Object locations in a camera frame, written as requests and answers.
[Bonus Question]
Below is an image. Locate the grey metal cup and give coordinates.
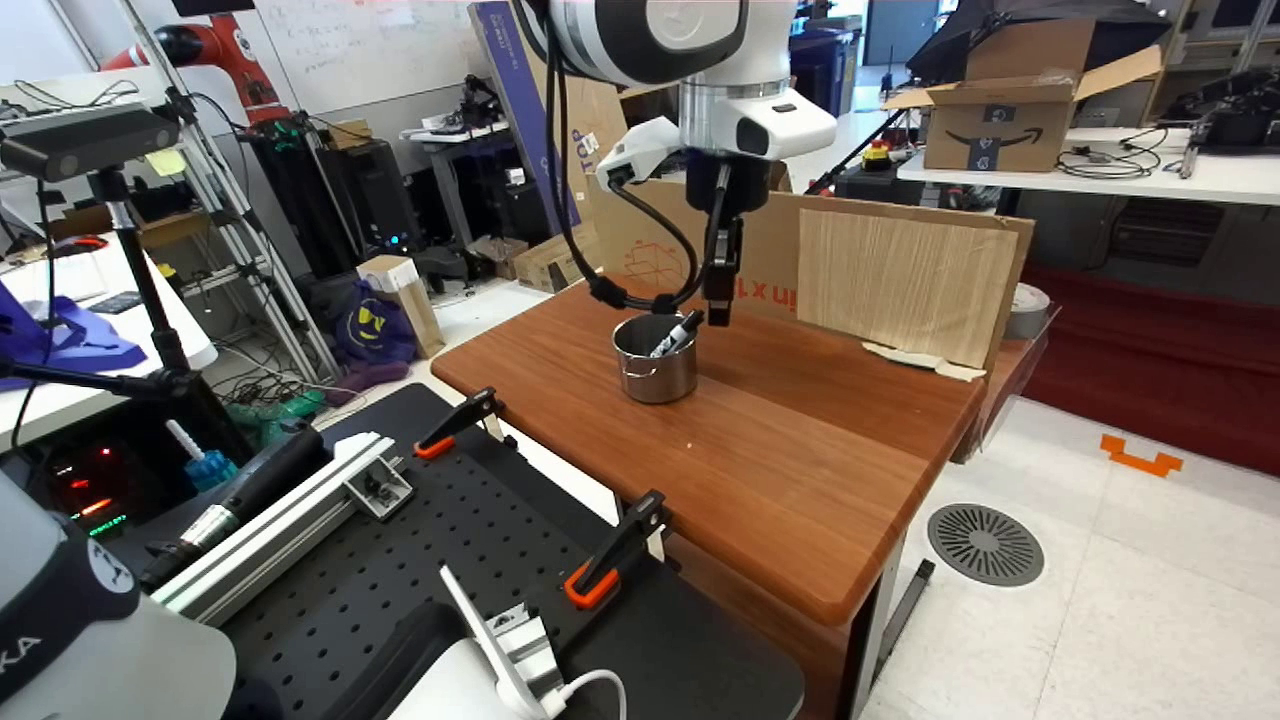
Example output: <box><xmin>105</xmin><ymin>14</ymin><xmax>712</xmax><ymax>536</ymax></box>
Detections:
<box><xmin>611</xmin><ymin>314</ymin><xmax>696</xmax><ymax>403</ymax></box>

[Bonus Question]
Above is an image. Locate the wooden desk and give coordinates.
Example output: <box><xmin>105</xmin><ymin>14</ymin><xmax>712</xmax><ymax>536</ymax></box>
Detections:
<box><xmin>434</xmin><ymin>286</ymin><xmax>1039</xmax><ymax>720</ymax></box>

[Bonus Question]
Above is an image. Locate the black camera tripod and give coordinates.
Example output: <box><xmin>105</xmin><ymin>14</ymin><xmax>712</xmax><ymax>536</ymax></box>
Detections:
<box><xmin>0</xmin><ymin>103</ymin><xmax>214</xmax><ymax>445</ymax></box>

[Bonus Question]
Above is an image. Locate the white cable with plug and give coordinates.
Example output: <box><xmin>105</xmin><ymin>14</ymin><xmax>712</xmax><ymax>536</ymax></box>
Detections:
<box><xmin>534</xmin><ymin>664</ymin><xmax>631</xmax><ymax>720</ymax></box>

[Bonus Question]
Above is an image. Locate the black and white marker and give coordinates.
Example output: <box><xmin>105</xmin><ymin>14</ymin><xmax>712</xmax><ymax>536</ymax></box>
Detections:
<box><xmin>650</xmin><ymin>310</ymin><xmax>703</xmax><ymax>360</ymax></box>

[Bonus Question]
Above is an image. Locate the black orange clamp rear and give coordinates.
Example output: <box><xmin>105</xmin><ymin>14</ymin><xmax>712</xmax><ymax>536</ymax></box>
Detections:
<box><xmin>412</xmin><ymin>389</ymin><xmax>506</xmax><ymax>461</ymax></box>

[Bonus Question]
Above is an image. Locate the black perforated breadboard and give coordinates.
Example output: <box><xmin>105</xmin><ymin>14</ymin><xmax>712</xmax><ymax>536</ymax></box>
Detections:
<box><xmin>226</xmin><ymin>383</ymin><xmax>806</xmax><ymax>720</ymax></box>

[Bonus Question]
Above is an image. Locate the purple cloth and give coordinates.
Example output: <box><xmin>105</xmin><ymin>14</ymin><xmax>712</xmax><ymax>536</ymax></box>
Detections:
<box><xmin>0</xmin><ymin>286</ymin><xmax>144</xmax><ymax>389</ymax></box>

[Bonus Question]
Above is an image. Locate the round floor drain grate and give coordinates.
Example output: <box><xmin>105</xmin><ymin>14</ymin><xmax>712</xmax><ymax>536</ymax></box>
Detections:
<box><xmin>930</xmin><ymin>503</ymin><xmax>1045</xmax><ymax>588</ymax></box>

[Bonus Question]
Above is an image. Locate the open Amazon cardboard box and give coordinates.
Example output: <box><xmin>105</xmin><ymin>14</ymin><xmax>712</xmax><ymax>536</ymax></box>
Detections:
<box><xmin>888</xmin><ymin>9</ymin><xmax>1168</xmax><ymax>173</ymax></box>

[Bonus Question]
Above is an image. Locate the white background table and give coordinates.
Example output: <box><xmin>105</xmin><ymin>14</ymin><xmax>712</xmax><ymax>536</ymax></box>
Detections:
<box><xmin>897</xmin><ymin>128</ymin><xmax>1280</xmax><ymax>209</ymax></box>

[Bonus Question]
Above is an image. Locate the orange floor marker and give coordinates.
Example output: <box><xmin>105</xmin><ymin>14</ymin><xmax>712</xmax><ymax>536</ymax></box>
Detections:
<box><xmin>1102</xmin><ymin>433</ymin><xmax>1185</xmax><ymax>478</ymax></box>

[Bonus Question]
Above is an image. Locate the black orange clamp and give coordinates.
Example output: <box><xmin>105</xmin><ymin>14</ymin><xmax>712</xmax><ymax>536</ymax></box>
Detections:
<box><xmin>560</xmin><ymin>492</ymin><xmax>665</xmax><ymax>613</ymax></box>
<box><xmin>412</xmin><ymin>389</ymin><xmax>506</xmax><ymax>461</ymax></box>

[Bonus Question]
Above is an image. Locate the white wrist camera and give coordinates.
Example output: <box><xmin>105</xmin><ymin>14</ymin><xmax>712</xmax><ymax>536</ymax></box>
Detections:
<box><xmin>597</xmin><ymin>117</ymin><xmax>682</xmax><ymax>188</ymax></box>

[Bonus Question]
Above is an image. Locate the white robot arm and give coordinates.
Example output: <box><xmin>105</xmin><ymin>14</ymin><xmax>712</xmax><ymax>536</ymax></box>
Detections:
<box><xmin>520</xmin><ymin>0</ymin><xmax>837</xmax><ymax>324</ymax></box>

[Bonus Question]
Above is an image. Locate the tall leaning cardboard box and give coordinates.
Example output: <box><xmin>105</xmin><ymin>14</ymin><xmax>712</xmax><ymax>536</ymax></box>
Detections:
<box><xmin>468</xmin><ymin>0</ymin><xmax>645</xmax><ymax>240</ymax></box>

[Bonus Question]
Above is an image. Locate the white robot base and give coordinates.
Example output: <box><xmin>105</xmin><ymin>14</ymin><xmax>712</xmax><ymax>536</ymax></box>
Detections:
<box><xmin>0</xmin><ymin>478</ymin><xmax>237</xmax><ymax>720</ymax></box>

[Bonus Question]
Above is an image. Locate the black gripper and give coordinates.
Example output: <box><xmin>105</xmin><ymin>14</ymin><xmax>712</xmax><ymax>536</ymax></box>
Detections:
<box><xmin>683</xmin><ymin>147</ymin><xmax>773</xmax><ymax>329</ymax></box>

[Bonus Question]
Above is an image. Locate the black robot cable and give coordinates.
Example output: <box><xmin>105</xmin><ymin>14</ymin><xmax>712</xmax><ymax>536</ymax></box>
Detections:
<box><xmin>537</xmin><ymin>0</ymin><xmax>703</xmax><ymax>318</ymax></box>

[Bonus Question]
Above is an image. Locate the black orange clamp front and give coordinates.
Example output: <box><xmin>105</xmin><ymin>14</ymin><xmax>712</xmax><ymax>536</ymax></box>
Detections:
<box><xmin>560</xmin><ymin>492</ymin><xmax>665</xmax><ymax>613</ymax></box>

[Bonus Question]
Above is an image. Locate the brown cardboard panel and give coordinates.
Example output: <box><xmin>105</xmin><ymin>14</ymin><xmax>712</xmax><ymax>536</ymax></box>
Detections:
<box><xmin>581</xmin><ymin>173</ymin><xmax>1039</xmax><ymax>375</ymax></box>

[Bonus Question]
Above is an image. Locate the aluminium extrusion rail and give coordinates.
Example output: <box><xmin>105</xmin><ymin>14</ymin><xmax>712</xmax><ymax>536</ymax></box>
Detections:
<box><xmin>152</xmin><ymin>433</ymin><xmax>412</xmax><ymax>622</ymax></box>

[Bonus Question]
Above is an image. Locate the blue handled tool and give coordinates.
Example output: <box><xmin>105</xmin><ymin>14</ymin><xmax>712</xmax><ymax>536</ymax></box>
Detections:
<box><xmin>170</xmin><ymin>420</ymin><xmax>237</xmax><ymax>492</ymax></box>

